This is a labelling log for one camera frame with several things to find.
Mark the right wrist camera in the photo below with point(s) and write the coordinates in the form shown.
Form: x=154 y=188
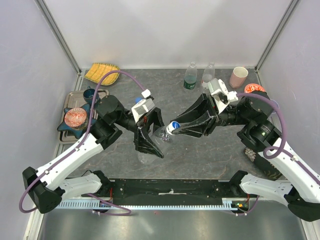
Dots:
x=221 y=95

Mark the purple cup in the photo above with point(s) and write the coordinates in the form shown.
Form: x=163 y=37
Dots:
x=275 y=103

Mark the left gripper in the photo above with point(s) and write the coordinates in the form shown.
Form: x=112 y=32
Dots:
x=144 y=143

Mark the dark blue teacup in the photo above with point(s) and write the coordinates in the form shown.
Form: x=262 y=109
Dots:
x=88 y=96

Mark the green label bottle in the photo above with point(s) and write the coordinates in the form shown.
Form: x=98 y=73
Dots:
x=190 y=77

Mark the red label clear bottle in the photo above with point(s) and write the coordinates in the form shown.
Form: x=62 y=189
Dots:
x=208 y=75

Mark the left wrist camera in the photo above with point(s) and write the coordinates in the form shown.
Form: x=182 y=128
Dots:
x=143 y=106

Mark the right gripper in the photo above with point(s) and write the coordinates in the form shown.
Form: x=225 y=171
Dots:
x=204 y=125

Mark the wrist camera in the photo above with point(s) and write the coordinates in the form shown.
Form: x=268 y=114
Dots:
x=221 y=95
x=143 y=106

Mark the orange patterned bowl left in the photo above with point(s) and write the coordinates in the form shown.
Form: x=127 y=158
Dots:
x=75 y=117

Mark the orange patterned bowl right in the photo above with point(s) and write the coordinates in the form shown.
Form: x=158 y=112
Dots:
x=253 y=87

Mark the yellow woven plate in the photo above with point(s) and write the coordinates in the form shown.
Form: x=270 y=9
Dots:
x=98 y=70

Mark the orange patterned bowl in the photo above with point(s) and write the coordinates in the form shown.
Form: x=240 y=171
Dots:
x=75 y=117
x=253 y=87

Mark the blue label bottle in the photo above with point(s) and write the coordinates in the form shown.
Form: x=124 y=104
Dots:
x=138 y=99

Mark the dark patterned pouch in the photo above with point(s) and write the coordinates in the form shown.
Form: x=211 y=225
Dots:
x=262 y=164

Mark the blue white Pocari cap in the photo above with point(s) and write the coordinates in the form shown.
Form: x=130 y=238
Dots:
x=172 y=126

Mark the clear bottle blue-white cap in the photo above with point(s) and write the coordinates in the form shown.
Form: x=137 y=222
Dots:
x=163 y=140

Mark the metal tray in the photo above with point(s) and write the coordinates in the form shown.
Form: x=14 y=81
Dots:
x=73 y=100

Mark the black base bar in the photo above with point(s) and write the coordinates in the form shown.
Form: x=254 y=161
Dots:
x=169 y=192

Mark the slotted cable duct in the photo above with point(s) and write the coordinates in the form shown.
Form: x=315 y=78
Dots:
x=94 y=204

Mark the pink cup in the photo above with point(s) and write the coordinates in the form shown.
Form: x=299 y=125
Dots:
x=238 y=77

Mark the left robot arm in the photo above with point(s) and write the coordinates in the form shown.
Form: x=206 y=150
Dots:
x=48 y=185

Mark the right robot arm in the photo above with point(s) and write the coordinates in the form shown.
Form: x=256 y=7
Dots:
x=264 y=132

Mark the blue star plate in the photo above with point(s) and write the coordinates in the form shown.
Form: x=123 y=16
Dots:
x=78 y=132

